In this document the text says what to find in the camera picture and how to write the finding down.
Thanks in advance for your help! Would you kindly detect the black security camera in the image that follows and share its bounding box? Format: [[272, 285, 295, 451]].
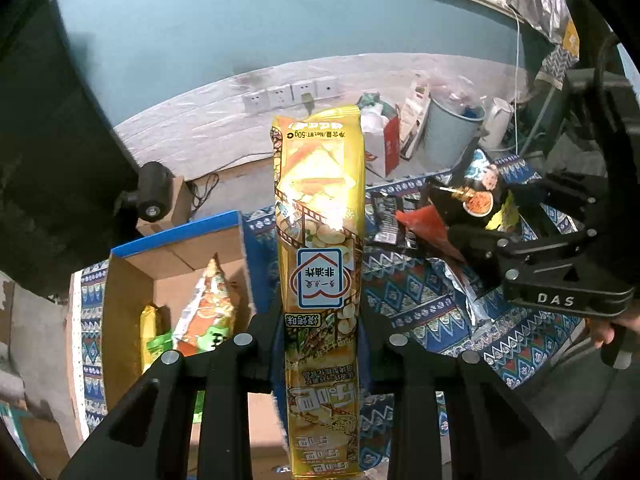
[[115, 161, 175, 223]]

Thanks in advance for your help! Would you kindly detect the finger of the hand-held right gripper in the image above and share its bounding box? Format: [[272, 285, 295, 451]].
[[447, 222, 638, 318], [515, 172, 608, 233]]

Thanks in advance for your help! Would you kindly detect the small black packet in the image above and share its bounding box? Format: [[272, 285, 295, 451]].
[[372, 195, 418, 248]]

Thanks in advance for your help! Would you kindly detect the long white hanging cable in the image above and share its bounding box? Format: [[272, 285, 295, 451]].
[[510, 7, 523, 156]]

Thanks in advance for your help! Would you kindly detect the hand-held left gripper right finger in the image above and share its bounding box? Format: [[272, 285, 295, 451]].
[[357, 305, 583, 480]]

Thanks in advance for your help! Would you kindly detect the blue cardboard box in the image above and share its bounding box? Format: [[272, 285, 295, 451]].
[[102, 210, 291, 478]]

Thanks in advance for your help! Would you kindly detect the light blue trash bin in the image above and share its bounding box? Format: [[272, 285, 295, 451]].
[[422, 82, 486, 171]]

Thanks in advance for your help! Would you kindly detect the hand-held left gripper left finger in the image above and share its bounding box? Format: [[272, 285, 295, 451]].
[[59, 285, 286, 480]]

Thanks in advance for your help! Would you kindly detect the orange printed snack packet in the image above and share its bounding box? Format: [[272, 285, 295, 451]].
[[172, 255, 236, 341]]

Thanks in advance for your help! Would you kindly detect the silver snack packet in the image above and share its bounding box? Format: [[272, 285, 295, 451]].
[[440, 260, 496, 341]]

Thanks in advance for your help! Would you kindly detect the green snack packet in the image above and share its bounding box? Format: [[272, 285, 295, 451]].
[[145, 324, 236, 423]]

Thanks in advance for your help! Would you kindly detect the red white carton box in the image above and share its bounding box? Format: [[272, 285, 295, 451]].
[[357, 92, 401, 178]]

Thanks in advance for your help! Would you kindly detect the white electric kettle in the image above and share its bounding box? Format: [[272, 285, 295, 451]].
[[480, 97, 516, 151]]

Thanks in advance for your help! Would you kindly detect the red orange snack packet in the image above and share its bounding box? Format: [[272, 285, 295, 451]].
[[395, 205, 468, 263]]

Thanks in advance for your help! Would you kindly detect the long gold snack packet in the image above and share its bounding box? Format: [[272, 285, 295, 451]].
[[270, 105, 368, 480], [140, 302, 173, 373]]

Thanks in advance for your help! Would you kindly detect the person's right hand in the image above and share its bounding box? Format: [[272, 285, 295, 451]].
[[586, 312, 618, 350]]

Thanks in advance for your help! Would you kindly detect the white brown paper bag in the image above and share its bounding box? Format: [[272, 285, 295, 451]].
[[397, 75, 432, 161]]

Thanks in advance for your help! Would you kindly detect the small brown cardboard box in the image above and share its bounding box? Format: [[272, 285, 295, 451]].
[[137, 175, 196, 236]]

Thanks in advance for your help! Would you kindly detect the black snack packet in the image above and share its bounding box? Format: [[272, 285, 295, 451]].
[[430, 150, 521, 233]]

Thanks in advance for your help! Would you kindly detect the blue patterned mat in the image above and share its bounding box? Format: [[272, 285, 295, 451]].
[[75, 160, 601, 480]]

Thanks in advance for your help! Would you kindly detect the thin black cable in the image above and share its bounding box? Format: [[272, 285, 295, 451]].
[[187, 172, 221, 211]]

